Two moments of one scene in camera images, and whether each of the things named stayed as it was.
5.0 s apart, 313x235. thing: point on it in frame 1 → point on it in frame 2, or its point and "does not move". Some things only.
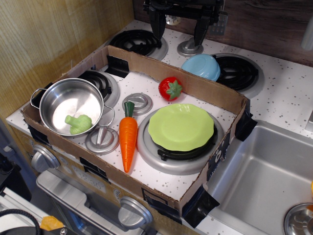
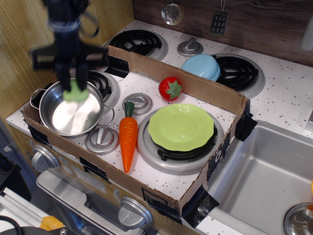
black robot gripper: x=205 y=11 → x=64 y=17
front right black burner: x=166 y=161 does not move
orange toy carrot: x=128 y=132 does not move
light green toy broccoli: x=78 y=125 → x=74 y=94
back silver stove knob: x=187 y=48 does not move
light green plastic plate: x=181 y=127 does not move
